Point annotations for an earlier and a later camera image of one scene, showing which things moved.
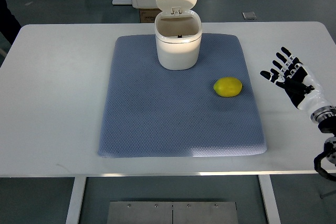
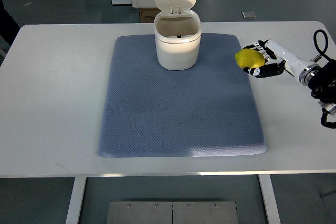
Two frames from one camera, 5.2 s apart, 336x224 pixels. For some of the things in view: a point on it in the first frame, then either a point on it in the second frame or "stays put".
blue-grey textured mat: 151,111 stays put
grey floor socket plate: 249,16 stays put
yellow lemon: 228,87 -> 249,58
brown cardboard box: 148,15 stays put
